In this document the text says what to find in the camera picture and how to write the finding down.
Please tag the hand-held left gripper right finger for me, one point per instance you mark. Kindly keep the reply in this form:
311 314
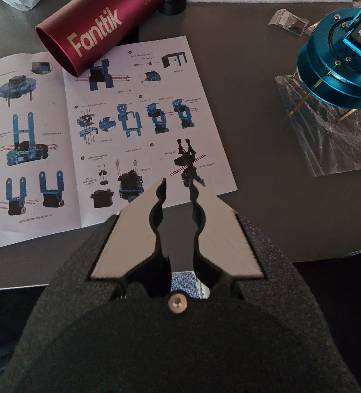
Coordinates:
226 242

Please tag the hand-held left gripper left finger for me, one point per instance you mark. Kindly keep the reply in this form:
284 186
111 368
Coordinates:
128 242

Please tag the blue toy robot arm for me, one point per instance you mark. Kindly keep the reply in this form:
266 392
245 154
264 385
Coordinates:
337 67

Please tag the grey desk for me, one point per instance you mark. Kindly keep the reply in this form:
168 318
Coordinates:
260 107

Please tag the robot assembly manual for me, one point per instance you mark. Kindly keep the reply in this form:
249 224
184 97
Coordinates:
106 138

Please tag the large clear plastic bag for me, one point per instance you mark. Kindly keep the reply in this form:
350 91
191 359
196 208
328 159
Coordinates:
337 144

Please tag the red metal tube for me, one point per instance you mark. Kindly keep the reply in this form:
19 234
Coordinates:
88 40

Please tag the scattered small parts bags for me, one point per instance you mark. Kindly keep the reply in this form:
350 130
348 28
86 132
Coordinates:
288 21

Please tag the black cylindrical cap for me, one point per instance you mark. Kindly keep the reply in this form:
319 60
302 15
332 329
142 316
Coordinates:
172 6

